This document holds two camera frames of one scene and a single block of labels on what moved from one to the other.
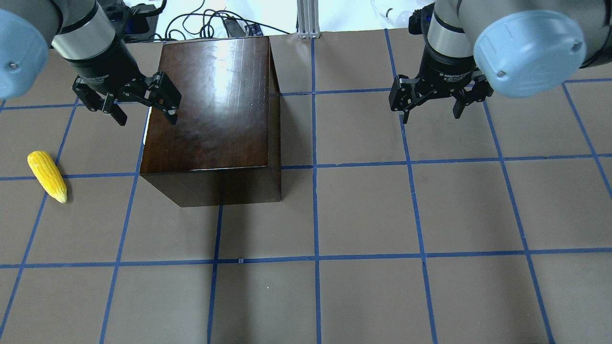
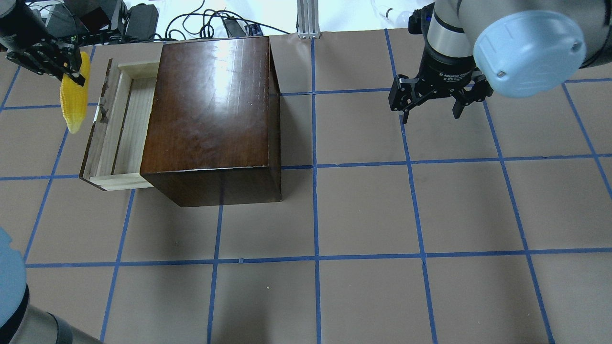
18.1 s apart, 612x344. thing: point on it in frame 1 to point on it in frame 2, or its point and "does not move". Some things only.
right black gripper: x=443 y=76 does not move
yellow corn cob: x=48 y=175 to x=73 y=96
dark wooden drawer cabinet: x=224 y=146 does not move
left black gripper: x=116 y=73 to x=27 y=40
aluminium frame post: x=308 y=19 does not move
